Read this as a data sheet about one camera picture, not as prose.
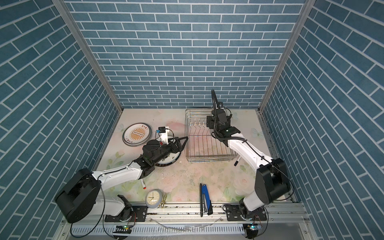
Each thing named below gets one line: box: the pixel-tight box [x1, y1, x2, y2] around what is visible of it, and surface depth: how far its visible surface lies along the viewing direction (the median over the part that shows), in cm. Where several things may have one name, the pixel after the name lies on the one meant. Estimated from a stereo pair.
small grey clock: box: [145, 189, 163, 209], surface depth 77 cm
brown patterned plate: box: [122, 122, 152, 147], surface depth 104 cm
